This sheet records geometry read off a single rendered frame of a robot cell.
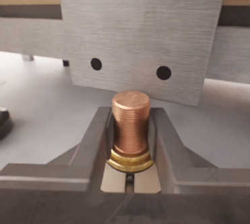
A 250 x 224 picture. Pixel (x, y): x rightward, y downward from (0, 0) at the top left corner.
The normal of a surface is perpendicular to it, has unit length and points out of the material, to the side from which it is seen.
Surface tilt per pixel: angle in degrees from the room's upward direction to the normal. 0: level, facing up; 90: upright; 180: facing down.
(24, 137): 180
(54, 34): 90
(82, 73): 90
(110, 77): 90
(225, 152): 180
